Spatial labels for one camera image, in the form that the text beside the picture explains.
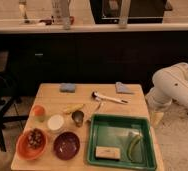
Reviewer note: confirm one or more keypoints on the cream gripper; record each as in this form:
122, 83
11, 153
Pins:
155, 118

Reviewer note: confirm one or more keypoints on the white handled dish brush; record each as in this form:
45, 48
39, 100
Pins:
97, 95

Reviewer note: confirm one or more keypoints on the blue sponge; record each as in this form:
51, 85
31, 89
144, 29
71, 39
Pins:
67, 87

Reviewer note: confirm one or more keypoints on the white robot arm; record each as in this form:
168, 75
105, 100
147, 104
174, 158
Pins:
170, 83

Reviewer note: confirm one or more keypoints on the green banana-shaped toy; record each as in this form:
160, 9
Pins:
132, 145

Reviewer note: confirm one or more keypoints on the black office chair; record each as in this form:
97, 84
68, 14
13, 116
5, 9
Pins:
0, 100

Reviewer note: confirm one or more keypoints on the green plastic tray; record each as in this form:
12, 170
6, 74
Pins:
118, 131

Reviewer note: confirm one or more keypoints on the dark cabinet counter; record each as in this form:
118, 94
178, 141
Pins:
90, 57

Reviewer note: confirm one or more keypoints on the orange bowl with food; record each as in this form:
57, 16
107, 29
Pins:
31, 144

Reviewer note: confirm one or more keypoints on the orange topped small cup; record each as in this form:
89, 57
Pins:
39, 112

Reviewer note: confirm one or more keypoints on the metal cup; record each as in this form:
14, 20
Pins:
78, 117

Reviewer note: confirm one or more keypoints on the dark red bowl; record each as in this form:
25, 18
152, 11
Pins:
66, 145

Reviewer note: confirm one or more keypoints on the metal spoon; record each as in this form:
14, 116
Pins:
96, 110

